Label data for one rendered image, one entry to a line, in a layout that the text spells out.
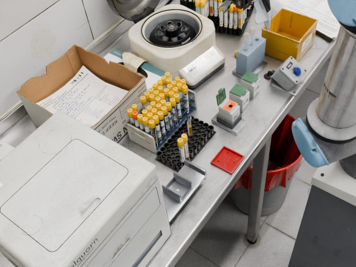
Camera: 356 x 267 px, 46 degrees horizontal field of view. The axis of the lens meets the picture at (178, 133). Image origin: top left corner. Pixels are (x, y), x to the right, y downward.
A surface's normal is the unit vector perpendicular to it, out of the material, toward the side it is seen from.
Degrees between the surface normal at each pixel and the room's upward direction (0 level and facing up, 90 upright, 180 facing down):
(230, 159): 0
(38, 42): 90
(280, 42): 90
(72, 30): 90
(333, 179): 5
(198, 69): 25
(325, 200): 90
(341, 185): 5
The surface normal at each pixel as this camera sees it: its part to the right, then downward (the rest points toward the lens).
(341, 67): -0.79, 0.55
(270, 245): -0.08, -0.63
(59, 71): 0.79, 0.40
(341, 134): -0.04, 0.22
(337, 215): -0.59, 0.65
